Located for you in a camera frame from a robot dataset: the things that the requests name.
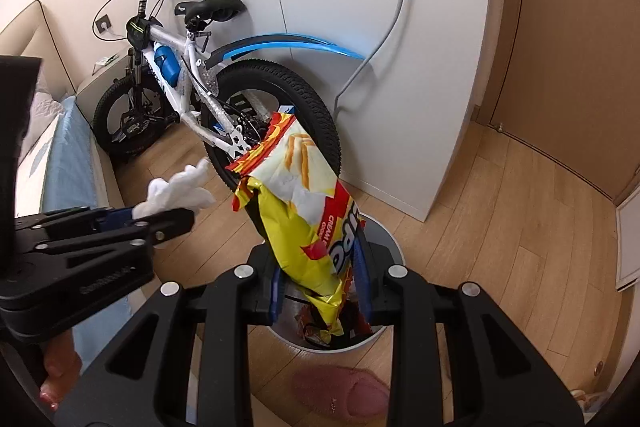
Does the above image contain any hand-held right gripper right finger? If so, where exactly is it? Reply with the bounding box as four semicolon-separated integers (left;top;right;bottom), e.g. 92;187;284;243
350;217;586;427

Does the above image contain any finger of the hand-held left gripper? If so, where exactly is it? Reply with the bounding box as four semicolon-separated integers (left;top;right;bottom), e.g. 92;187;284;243
35;207;196;258
15;206;136;233

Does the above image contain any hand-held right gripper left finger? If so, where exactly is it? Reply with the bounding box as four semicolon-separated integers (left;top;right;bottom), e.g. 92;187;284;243
52;244;288;427

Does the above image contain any white tissue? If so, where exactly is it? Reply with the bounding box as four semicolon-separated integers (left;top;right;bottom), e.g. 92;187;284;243
132;158;218;220

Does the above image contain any white round trash bin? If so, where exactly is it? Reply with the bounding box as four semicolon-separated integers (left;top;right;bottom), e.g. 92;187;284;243
260;212;405;353

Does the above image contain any yellow red snack bag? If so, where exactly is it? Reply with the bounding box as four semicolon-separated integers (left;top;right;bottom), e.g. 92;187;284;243
225;109;368;348

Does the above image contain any person's left hand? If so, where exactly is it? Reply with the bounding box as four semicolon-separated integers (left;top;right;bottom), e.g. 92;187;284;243
40;339;83;410

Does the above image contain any bed with blue sheet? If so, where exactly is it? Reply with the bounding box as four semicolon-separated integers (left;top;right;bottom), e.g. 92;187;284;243
0;0;136;358

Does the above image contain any pink slipper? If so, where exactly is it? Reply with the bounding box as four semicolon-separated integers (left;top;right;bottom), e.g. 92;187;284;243
291;366;392;423

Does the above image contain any beige nightstand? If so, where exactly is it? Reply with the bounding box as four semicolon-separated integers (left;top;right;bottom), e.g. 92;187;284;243
75;44;136;158

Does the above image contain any white blue bicycle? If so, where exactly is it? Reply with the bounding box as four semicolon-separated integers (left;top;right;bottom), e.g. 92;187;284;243
92;0;366;208

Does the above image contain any white panel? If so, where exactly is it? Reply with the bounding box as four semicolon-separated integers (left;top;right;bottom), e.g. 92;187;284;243
615;194;640;293

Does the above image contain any brown door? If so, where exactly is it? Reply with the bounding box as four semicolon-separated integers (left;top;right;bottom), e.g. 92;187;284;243
475;0;640;208

